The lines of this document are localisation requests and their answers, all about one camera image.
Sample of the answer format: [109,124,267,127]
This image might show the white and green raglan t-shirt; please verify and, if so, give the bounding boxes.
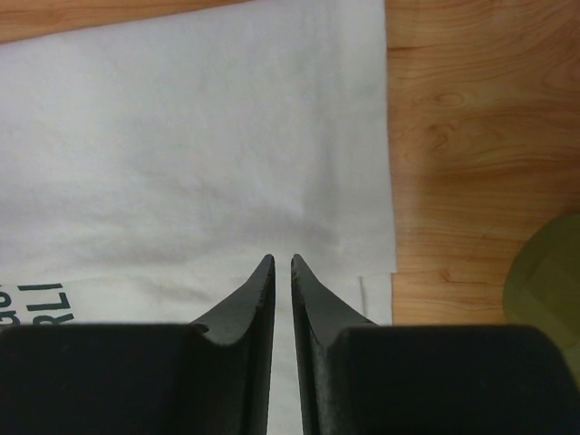
[1,1,397,434]

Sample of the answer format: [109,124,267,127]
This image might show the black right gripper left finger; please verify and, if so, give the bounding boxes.
[1,256,276,434]

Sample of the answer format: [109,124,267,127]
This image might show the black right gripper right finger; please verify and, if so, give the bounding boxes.
[292,256,579,434]

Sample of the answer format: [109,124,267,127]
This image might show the olive green plastic bin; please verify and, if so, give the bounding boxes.
[503,214,579,372]

